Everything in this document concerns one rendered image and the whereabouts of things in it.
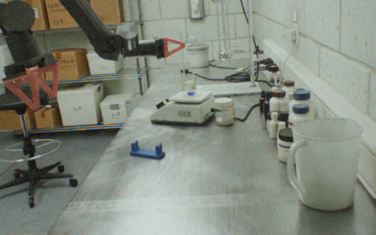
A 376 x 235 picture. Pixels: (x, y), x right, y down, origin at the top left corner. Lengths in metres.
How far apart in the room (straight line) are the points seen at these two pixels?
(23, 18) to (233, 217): 0.54
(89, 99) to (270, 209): 2.94
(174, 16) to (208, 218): 3.10
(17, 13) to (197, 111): 0.69
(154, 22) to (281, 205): 3.11
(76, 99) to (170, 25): 1.07
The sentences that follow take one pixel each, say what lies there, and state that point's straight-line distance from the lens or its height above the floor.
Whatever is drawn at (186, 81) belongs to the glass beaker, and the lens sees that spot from 1.35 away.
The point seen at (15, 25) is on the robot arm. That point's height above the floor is 1.14.
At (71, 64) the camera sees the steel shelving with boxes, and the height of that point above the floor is 0.69.
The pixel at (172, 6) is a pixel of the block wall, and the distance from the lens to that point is 3.78.
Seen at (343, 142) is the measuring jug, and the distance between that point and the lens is 0.76.
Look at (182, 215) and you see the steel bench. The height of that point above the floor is 0.75.
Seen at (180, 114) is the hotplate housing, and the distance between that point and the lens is 1.34.
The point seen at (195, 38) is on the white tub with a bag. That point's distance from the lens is 2.37.
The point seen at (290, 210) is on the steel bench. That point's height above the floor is 0.75.
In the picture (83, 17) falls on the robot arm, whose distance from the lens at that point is 1.22.
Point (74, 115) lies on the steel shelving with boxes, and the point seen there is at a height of 0.23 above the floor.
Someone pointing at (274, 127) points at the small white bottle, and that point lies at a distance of 1.17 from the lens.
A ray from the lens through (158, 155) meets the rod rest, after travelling 1.09.
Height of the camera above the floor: 1.16
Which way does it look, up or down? 16 degrees down
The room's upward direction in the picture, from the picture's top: 5 degrees counter-clockwise
